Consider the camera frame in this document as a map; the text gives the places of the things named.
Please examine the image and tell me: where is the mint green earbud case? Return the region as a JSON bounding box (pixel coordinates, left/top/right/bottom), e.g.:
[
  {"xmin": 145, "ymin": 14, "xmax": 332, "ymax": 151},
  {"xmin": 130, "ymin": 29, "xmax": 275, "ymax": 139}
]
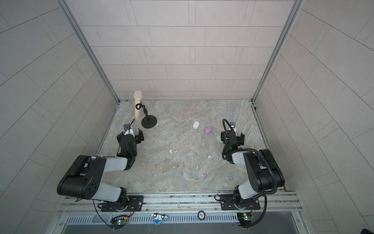
[{"xmin": 216, "ymin": 136, "xmax": 223, "ymax": 143}]

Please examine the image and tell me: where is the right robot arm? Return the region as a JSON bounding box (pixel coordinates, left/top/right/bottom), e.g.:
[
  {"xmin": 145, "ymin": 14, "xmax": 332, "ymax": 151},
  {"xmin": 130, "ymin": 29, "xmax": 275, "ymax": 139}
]
[{"xmin": 220, "ymin": 130, "xmax": 285, "ymax": 210}]

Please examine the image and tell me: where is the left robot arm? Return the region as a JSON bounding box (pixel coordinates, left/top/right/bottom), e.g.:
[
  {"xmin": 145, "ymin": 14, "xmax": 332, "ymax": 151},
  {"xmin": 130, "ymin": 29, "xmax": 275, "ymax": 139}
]
[{"xmin": 57, "ymin": 129, "xmax": 144, "ymax": 212}]

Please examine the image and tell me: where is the purple earbud case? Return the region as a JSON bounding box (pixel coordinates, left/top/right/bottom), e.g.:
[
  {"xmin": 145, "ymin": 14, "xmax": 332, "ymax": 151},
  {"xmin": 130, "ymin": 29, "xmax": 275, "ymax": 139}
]
[{"xmin": 205, "ymin": 126, "xmax": 213, "ymax": 135}]

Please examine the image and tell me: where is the white earbud case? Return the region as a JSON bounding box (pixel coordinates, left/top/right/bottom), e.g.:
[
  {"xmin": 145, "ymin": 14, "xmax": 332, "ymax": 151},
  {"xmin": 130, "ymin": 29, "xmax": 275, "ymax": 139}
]
[{"xmin": 193, "ymin": 121, "xmax": 200, "ymax": 130}]

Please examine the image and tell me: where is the black microphone stand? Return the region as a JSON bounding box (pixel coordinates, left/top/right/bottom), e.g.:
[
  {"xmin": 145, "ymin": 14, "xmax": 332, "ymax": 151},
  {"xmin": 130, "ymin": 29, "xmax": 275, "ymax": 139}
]
[{"xmin": 140, "ymin": 104, "xmax": 157, "ymax": 129}]

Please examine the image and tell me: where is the right green circuit board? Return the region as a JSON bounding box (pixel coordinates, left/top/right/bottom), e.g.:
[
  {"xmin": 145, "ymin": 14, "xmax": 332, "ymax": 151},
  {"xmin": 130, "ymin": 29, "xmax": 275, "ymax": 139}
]
[{"xmin": 237, "ymin": 213, "xmax": 254, "ymax": 227}]

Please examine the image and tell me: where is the green circuit board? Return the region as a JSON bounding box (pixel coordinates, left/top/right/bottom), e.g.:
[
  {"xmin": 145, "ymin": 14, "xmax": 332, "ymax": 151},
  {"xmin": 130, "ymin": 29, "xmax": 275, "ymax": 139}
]
[
  {"xmin": 237, "ymin": 213, "xmax": 254, "ymax": 227},
  {"xmin": 111, "ymin": 215, "xmax": 129, "ymax": 229}
]

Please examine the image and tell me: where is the blue white clip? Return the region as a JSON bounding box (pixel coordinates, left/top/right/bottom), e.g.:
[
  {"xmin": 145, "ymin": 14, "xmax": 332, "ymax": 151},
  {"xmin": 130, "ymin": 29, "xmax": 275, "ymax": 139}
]
[{"xmin": 152, "ymin": 213, "xmax": 168, "ymax": 226}]

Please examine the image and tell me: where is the black round disc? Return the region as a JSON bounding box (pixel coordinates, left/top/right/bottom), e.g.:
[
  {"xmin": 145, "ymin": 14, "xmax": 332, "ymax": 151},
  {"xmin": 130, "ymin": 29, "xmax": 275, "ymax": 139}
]
[{"xmin": 197, "ymin": 211, "xmax": 206, "ymax": 221}]

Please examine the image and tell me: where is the left green circuit board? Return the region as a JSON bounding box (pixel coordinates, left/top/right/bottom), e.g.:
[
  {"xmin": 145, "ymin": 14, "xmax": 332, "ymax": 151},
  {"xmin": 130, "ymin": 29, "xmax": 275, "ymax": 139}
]
[{"xmin": 111, "ymin": 215, "xmax": 129, "ymax": 229}]

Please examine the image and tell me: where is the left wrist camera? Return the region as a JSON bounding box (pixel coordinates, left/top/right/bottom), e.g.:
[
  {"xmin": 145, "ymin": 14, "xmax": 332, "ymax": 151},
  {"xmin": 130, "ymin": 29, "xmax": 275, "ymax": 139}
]
[{"xmin": 123, "ymin": 123, "xmax": 135, "ymax": 136}]

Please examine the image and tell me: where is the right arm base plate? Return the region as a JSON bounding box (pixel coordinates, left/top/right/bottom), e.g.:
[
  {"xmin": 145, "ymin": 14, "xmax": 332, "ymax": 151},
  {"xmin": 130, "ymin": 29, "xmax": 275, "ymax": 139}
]
[{"xmin": 219, "ymin": 194, "xmax": 261, "ymax": 211}]

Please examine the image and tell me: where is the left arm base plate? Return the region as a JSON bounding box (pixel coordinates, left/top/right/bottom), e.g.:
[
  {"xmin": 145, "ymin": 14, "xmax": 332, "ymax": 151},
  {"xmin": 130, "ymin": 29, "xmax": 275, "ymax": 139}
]
[{"xmin": 97, "ymin": 196, "xmax": 144, "ymax": 212}]

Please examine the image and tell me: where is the aluminium frame rail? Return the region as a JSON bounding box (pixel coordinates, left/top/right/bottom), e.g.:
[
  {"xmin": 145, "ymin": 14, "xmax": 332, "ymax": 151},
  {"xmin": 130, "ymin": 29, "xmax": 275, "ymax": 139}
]
[{"xmin": 56, "ymin": 190, "xmax": 303, "ymax": 218}]

